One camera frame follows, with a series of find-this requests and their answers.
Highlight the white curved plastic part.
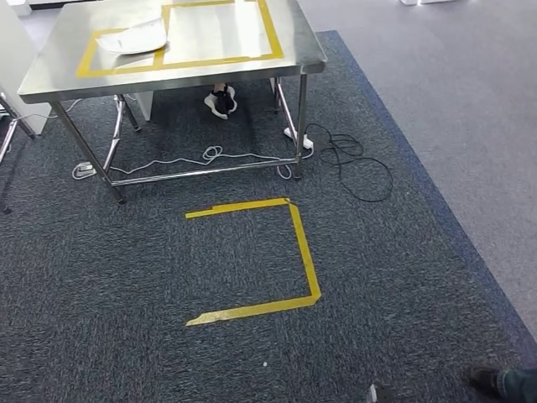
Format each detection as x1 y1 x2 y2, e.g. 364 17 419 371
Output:
95 16 168 55

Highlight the yellow tape on workbench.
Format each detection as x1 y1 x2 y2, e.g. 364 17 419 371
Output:
75 0 284 79

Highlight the steel workbench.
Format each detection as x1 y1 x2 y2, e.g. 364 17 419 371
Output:
17 0 327 205

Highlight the yellow floor tape square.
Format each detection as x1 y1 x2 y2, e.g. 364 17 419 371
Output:
185 196 322 328

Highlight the white power strip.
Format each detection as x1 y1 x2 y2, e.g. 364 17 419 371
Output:
283 126 315 150

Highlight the seated person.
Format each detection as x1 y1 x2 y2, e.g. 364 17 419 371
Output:
204 83 238 121

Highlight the black robot right foot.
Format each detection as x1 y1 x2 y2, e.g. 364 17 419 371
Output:
366 384 396 403

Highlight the white power adapter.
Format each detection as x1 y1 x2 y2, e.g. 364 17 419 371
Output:
72 161 97 181

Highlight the standing person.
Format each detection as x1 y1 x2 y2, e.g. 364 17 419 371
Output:
467 365 537 403

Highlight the white floor cable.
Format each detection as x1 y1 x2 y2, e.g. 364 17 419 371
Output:
71 98 315 181

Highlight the steel table frame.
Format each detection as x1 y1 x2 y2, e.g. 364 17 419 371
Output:
0 93 37 216

